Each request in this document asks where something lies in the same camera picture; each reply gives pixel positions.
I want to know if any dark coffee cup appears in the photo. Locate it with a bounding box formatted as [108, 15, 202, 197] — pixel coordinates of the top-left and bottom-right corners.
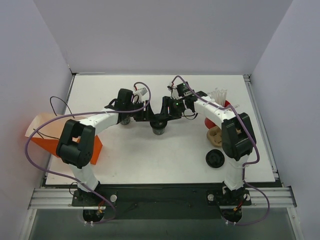
[152, 127, 166, 136]
[120, 118, 131, 126]

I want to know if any orange paper bag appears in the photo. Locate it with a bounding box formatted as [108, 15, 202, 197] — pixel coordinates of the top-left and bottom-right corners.
[25, 112, 103, 165]

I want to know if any black cup lid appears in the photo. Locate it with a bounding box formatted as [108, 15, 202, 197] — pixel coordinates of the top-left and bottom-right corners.
[149, 120, 168, 130]
[205, 149, 225, 169]

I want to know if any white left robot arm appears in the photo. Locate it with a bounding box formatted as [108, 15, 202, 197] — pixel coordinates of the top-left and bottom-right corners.
[56, 87, 156, 206]

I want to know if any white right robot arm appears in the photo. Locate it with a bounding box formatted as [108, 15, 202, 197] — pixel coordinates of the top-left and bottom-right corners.
[167, 82, 260, 204]

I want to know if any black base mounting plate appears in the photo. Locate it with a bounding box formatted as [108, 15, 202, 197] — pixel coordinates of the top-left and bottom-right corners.
[71, 183, 252, 222]

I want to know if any black cup lid on table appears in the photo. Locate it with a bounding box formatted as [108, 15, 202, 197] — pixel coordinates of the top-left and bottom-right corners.
[205, 149, 225, 169]

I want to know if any brown cardboard cup carrier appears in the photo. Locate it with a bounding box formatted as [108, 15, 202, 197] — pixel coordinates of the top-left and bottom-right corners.
[206, 126, 222, 148]

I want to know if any aluminium frame rail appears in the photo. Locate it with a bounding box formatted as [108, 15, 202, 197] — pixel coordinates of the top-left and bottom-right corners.
[28, 187, 297, 210]

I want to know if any red straw holder cup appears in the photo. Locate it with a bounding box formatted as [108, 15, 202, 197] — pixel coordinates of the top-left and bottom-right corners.
[204, 100, 230, 129]

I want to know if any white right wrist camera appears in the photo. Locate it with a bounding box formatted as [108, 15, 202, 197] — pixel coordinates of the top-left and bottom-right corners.
[167, 82, 185, 100]

